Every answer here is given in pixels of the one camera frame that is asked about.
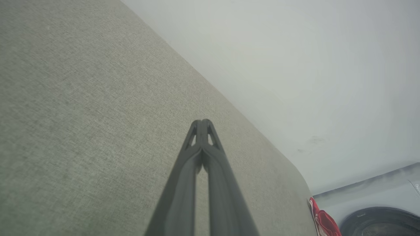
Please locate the red garment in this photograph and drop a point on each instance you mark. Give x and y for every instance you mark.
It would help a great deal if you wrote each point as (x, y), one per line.
(325, 223)

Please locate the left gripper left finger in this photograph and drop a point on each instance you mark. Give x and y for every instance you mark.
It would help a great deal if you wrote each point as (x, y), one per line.
(178, 196)

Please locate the white washing machine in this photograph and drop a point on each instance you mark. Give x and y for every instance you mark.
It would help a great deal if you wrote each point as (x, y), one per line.
(370, 193)

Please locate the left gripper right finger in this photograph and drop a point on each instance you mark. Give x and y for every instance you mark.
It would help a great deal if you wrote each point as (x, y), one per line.
(224, 196)

